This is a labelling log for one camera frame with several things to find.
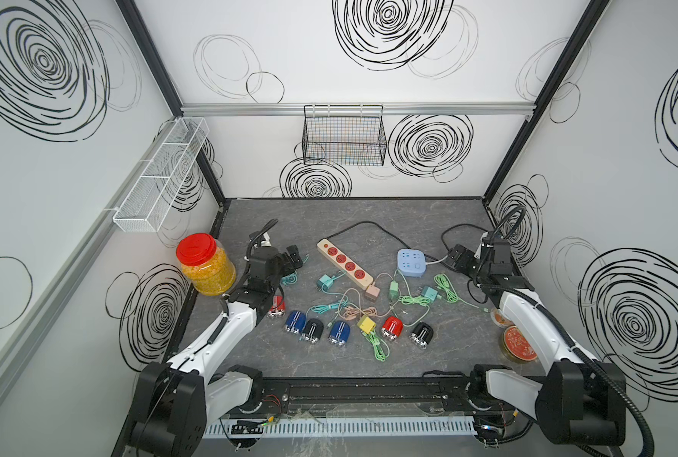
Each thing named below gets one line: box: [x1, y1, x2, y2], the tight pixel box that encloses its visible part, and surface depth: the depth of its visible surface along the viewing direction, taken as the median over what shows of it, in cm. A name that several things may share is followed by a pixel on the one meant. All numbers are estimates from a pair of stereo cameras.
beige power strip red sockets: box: [316, 238, 375, 290], surface depth 98 cm
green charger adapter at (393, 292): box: [388, 279, 399, 300], surface depth 92 cm
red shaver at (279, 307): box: [267, 295, 287, 318], surface depth 88 cm
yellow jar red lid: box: [176, 232, 238, 297], surface depth 86 cm
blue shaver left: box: [284, 309, 308, 335], surface depth 86 cm
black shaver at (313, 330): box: [300, 317, 325, 345], surface depth 84 cm
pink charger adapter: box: [363, 284, 381, 303], surface depth 93 cm
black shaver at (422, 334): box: [408, 321, 435, 350], surface depth 84 cm
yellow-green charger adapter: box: [358, 315, 377, 335], surface depth 85 cm
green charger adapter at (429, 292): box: [420, 285, 439, 302], surface depth 93 cm
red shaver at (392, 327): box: [380, 316, 404, 341], surface depth 85 cm
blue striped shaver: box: [327, 319, 351, 346], surface depth 84 cm
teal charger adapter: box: [315, 273, 337, 293], surface depth 95 cm
